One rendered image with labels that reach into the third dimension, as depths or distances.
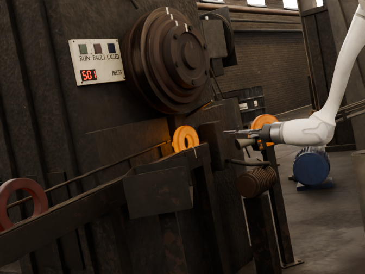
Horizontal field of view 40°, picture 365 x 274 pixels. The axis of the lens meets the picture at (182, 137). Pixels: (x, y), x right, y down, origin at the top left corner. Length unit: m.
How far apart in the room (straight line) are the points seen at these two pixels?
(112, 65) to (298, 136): 0.82
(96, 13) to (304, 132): 0.98
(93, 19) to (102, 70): 0.22
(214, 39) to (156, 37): 8.23
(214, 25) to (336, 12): 5.84
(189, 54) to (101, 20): 0.40
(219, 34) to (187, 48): 8.32
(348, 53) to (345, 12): 2.89
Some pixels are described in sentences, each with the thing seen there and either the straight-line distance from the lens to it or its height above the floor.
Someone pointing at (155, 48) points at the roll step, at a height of 1.16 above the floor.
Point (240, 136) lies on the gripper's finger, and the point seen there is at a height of 0.74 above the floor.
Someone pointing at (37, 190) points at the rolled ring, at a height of 0.73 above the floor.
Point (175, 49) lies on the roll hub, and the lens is 2.12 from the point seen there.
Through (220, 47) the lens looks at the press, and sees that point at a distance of 10.45.
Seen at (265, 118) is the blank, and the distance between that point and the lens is 2.56.
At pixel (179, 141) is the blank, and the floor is 0.75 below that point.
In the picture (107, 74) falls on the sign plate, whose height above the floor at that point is 1.09.
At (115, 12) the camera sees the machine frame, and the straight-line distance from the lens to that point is 2.26.
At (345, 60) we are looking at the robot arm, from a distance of 1.93.
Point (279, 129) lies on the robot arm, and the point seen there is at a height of 0.74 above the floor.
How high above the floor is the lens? 0.91
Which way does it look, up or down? 4 degrees down
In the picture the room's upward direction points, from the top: 11 degrees counter-clockwise
